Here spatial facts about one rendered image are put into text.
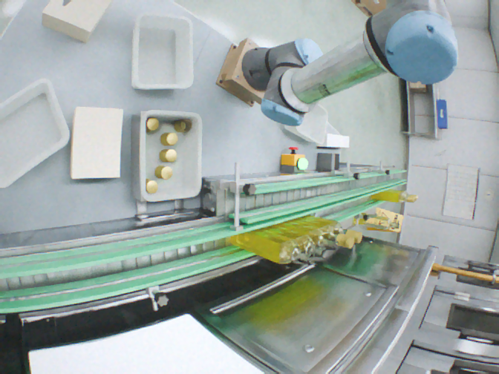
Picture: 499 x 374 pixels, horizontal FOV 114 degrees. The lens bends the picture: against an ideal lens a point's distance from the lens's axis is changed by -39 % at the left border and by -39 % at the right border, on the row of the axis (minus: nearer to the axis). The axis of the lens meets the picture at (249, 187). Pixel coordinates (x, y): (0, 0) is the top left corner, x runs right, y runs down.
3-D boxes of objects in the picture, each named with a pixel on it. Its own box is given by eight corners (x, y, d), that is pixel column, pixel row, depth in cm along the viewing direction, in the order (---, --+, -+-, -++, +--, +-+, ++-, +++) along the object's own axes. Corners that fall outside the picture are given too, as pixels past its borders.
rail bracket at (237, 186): (214, 224, 70) (246, 236, 61) (215, 160, 67) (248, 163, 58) (223, 222, 72) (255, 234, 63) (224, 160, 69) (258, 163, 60)
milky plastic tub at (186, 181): (131, 197, 66) (142, 203, 59) (131, 113, 62) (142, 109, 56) (186, 191, 77) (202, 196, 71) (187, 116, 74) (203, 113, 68)
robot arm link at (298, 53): (297, 60, 77) (333, 53, 67) (287, 93, 76) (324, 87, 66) (274, 38, 69) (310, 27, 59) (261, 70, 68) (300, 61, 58)
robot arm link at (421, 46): (299, 91, 75) (459, 18, 25) (286, 134, 73) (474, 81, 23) (265, 73, 71) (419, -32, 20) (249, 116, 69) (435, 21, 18)
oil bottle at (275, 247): (229, 244, 75) (287, 268, 59) (229, 225, 74) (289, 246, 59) (244, 240, 79) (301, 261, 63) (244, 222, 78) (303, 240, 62)
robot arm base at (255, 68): (246, 41, 75) (267, 33, 67) (277, 59, 85) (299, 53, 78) (237, 81, 75) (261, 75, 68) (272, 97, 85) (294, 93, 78)
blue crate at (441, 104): (436, 98, 409) (445, 98, 393) (438, 102, 436) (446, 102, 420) (437, 127, 419) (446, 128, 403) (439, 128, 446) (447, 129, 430)
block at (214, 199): (200, 212, 75) (214, 217, 70) (200, 179, 73) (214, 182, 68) (211, 210, 77) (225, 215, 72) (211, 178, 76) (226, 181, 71)
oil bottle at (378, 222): (353, 223, 133) (396, 233, 114) (353, 213, 132) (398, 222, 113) (356, 221, 137) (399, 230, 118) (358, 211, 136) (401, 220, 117)
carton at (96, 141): (70, 175, 53) (72, 178, 48) (73, 111, 51) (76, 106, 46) (113, 174, 62) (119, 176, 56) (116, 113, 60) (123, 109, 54)
